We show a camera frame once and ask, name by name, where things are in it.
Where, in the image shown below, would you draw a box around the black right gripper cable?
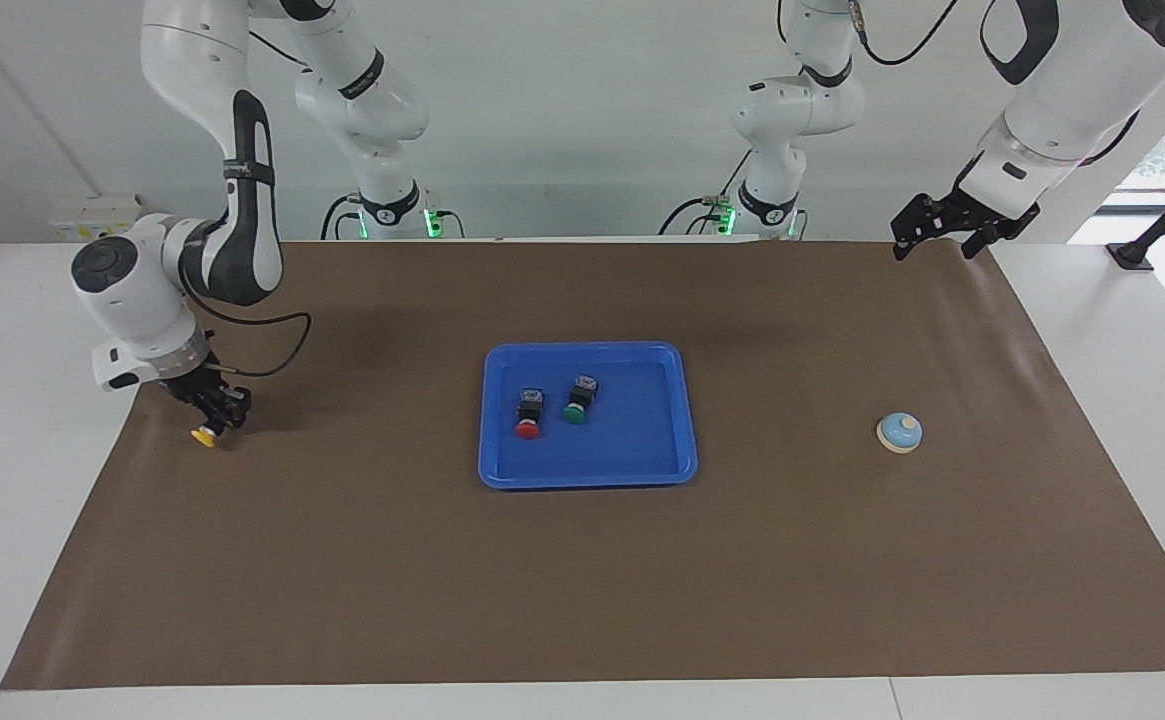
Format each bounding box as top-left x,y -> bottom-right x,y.
180,288 -> 313,380

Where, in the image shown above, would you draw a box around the white wall socket box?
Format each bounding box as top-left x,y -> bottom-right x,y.
50,194 -> 149,243

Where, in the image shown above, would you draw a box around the black right base cable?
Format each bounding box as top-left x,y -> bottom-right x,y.
320,193 -> 365,241

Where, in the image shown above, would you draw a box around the black pole stand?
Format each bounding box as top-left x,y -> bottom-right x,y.
1106,160 -> 1165,272

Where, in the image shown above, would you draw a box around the green mushroom push button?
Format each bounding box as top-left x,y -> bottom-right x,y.
560,374 -> 601,426

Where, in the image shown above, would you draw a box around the brown table mat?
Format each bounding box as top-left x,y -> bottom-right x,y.
0,240 -> 1165,691

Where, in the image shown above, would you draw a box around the light blue call bell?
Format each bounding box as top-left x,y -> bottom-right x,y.
876,411 -> 924,455

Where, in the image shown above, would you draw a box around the black base cable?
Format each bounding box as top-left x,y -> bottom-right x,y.
659,150 -> 755,237
320,193 -> 365,241

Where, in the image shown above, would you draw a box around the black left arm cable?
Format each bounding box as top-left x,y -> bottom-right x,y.
845,0 -> 961,71

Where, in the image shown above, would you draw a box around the blue plastic tray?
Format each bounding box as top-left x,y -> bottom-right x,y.
478,341 -> 699,491

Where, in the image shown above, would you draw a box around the red mushroom push button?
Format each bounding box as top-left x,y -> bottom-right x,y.
513,388 -> 548,441

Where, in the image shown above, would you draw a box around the black left base cable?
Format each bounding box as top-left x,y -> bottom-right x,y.
659,150 -> 755,237

